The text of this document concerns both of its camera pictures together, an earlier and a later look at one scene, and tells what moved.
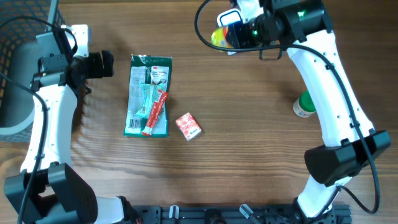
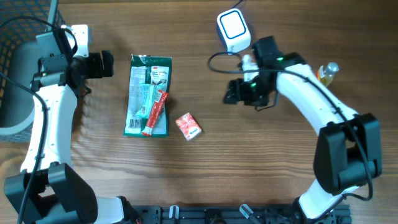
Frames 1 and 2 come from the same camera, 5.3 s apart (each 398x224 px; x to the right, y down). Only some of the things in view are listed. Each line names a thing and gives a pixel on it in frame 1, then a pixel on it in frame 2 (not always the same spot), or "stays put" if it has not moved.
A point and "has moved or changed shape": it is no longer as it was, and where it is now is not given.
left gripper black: [97, 72] stays put
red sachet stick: [159, 104] stays put
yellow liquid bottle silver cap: [219, 37] has moved or changed shape
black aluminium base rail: [236, 214] stays put
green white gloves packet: [147, 70] stays put
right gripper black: [237, 33] → [236, 88]
